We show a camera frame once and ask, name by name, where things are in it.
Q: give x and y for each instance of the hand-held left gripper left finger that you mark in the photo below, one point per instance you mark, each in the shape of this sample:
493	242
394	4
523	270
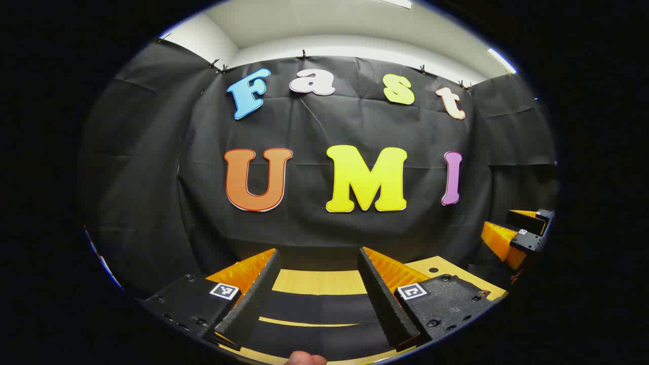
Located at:
253	304

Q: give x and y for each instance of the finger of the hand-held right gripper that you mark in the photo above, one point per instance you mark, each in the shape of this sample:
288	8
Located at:
527	220
530	242

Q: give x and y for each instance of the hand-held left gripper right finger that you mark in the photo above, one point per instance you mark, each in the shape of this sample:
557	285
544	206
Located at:
385	304

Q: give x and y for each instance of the black jeans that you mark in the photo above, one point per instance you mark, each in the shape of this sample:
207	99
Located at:
319	306

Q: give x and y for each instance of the ceiling light strip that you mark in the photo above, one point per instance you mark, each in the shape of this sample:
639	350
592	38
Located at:
398	3
502	61

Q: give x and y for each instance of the black backdrop cloth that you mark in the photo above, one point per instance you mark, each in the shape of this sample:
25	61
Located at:
314	126

